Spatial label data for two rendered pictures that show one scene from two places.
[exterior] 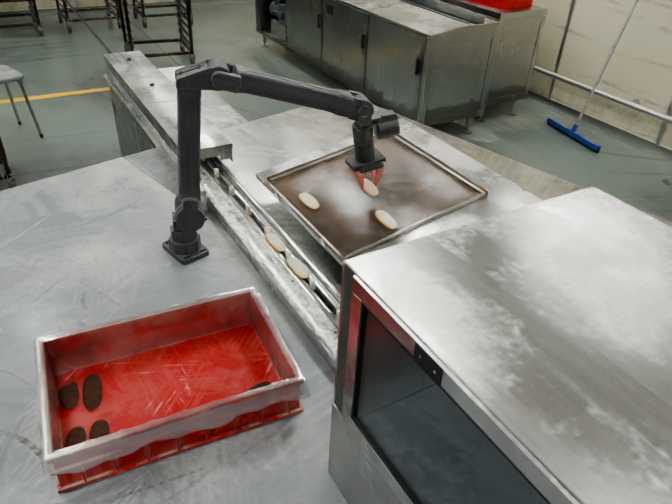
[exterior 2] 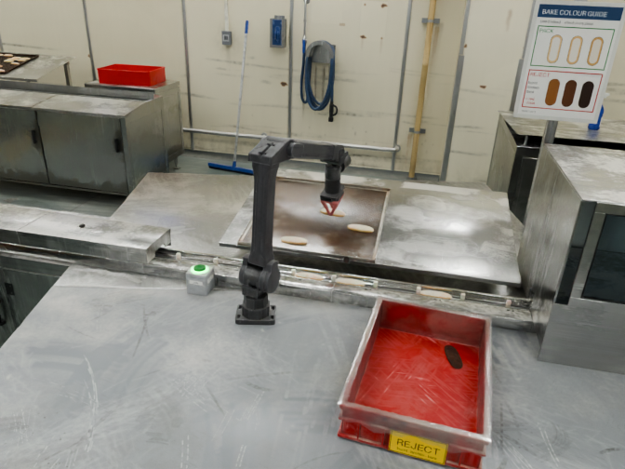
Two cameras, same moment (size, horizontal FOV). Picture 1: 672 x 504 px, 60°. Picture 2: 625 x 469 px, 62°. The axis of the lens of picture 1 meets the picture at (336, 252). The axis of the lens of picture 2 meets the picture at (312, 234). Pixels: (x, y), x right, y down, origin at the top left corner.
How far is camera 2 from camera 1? 1.32 m
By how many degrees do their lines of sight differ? 41
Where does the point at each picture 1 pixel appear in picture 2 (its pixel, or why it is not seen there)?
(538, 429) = not seen: outside the picture
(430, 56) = (127, 133)
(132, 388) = (397, 401)
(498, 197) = (397, 190)
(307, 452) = (516, 360)
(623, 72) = (246, 116)
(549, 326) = not seen: outside the picture
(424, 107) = (133, 178)
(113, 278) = (246, 361)
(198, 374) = (411, 368)
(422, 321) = not seen: outside the picture
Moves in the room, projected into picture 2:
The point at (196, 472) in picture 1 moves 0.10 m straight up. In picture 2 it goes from (502, 407) to (511, 375)
